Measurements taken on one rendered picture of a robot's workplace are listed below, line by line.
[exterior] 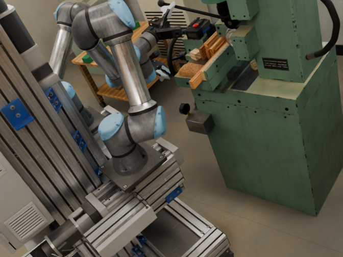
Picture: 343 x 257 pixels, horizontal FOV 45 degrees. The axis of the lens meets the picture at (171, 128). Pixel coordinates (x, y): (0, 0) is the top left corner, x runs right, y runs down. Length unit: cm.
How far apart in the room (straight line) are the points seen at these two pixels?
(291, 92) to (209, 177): 106
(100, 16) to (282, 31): 73
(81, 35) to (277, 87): 87
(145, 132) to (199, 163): 129
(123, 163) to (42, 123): 35
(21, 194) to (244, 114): 106
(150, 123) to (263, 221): 108
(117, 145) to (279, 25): 80
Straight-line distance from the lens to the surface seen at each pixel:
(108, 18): 153
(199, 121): 213
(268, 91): 189
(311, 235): 232
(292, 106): 184
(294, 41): 178
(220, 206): 253
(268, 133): 203
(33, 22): 489
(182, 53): 231
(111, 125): 160
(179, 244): 218
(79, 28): 156
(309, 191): 223
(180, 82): 200
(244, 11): 170
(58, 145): 171
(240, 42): 178
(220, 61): 194
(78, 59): 356
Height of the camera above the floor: 190
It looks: 37 degrees down
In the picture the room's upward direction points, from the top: 23 degrees counter-clockwise
